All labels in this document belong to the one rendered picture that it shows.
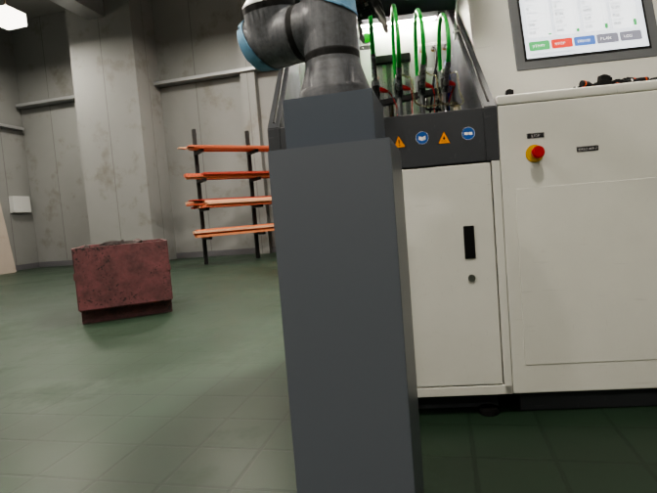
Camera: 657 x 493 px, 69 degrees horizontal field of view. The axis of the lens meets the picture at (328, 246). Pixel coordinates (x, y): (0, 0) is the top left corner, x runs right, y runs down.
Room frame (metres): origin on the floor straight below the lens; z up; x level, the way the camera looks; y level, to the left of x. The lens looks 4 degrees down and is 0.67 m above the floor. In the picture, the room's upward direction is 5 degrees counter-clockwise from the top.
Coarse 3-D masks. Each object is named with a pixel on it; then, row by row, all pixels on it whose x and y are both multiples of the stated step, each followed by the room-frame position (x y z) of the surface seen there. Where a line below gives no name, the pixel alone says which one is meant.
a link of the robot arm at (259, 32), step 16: (256, 0) 1.04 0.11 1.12; (272, 0) 1.03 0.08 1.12; (288, 0) 1.06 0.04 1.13; (256, 16) 1.04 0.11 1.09; (272, 16) 1.04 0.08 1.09; (240, 32) 1.08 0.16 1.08; (256, 32) 1.06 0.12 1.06; (272, 32) 1.04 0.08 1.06; (256, 48) 1.07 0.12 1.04; (272, 48) 1.05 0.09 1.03; (288, 48) 1.04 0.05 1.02; (256, 64) 1.10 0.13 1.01; (272, 64) 1.09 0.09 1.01; (288, 64) 1.09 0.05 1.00
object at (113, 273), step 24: (144, 240) 4.50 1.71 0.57; (96, 264) 3.55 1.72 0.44; (120, 264) 3.62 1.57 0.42; (144, 264) 3.68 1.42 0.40; (168, 264) 3.74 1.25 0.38; (96, 288) 3.55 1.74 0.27; (120, 288) 3.61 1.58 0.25; (144, 288) 3.67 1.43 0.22; (168, 288) 3.74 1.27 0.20; (96, 312) 3.62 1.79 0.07; (120, 312) 3.68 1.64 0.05; (144, 312) 3.74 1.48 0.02
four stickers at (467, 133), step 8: (464, 128) 1.47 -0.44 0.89; (472, 128) 1.46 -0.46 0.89; (392, 136) 1.49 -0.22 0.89; (400, 136) 1.49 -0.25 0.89; (416, 136) 1.48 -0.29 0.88; (424, 136) 1.48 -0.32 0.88; (440, 136) 1.47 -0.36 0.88; (448, 136) 1.47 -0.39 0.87; (464, 136) 1.47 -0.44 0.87; (472, 136) 1.46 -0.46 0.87; (400, 144) 1.49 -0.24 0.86; (416, 144) 1.48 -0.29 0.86; (440, 144) 1.47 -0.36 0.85
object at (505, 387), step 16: (496, 160) 1.46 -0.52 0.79; (496, 176) 1.46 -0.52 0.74; (496, 192) 1.46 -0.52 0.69; (496, 208) 1.46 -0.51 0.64; (496, 224) 1.46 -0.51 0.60; (496, 240) 1.46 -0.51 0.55; (496, 256) 1.47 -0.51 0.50; (480, 384) 1.48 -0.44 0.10; (496, 384) 1.47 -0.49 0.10; (432, 400) 1.55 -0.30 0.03; (448, 400) 1.55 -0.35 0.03; (464, 400) 1.54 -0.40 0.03; (480, 400) 1.53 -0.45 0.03; (496, 400) 1.53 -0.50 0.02
